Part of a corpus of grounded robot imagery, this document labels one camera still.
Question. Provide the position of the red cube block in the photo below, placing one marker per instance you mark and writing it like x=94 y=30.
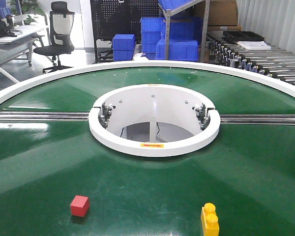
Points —
x=79 y=206

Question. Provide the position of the yellow studded toy brick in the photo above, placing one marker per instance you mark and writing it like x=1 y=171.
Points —
x=209 y=220

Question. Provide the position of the blue crate front of rack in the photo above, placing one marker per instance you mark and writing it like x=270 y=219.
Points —
x=181 y=50

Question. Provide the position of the blue crate stack left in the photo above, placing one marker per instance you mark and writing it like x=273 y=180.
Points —
x=123 y=47

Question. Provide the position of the blue crate stack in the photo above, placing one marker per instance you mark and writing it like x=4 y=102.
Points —
x=123 y=47
x=150 y=33

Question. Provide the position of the blue crate stack middle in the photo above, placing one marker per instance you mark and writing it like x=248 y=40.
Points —
x=150 y=33

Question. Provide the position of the black pegboard panel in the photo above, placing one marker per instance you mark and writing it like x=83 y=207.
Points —
x=111 y=17

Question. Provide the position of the black tray on conveyor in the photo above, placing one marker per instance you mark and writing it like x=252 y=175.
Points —
x=242 y=36

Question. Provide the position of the cardboard box on rack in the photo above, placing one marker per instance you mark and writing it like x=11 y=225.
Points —
x=223 y=13

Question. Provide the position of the black mesh office chair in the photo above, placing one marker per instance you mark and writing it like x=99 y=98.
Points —
x=61 y=23

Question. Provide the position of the white tray on conveyor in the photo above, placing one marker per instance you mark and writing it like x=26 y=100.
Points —
x=254 y=45

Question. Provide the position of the white outer turntable rim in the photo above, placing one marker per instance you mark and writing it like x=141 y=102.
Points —
x=232 y=91

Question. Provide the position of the roller conveyor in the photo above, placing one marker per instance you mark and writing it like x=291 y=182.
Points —
x=276 y=62

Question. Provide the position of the white office desk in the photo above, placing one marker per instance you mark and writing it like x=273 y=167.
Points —
x=13 y=47

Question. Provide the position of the white inner ring hub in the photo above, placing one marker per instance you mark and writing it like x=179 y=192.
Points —
x=180 y=120

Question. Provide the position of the grey metal rack frame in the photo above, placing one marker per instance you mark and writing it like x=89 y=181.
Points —
x=175 y=9

